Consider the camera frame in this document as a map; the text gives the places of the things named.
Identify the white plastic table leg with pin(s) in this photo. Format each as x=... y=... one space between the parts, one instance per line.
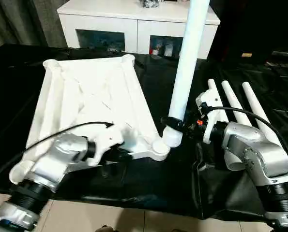
x=211 y=83
x=255 y=104
x=233 y=101
x=187 y=60

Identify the grey curtain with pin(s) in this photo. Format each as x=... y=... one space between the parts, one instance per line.
x=18 y=21

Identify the white cabinet with glass doors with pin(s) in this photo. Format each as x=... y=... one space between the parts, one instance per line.
x=134 y=26

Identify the black plastic mat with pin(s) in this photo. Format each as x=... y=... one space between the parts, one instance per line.
x=146 y=181

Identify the small yellow label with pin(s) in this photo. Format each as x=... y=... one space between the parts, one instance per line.
x=246 y=54

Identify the white bottle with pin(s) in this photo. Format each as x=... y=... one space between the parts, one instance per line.
x=168 y=50

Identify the red and white cup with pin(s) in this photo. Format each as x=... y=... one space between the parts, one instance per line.
x=155 y=51

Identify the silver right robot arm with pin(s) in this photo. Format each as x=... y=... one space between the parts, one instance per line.
x=262 y=154

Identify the dark object on cabinet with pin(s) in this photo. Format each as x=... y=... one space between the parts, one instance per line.
x=151 y=3

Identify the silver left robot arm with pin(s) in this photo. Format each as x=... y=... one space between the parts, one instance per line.
x=61 y=154

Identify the white plastic table top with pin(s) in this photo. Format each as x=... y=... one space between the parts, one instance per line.
x=85 y=79

